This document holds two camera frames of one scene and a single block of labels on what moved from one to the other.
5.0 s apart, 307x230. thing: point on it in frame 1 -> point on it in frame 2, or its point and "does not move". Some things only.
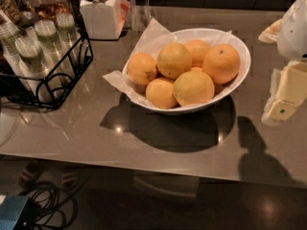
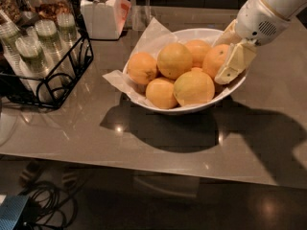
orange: (141, 68) does not move
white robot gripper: (294, 33) -> (259, 20)
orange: (222, 61) does not move
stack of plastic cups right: (67, 26) does not move
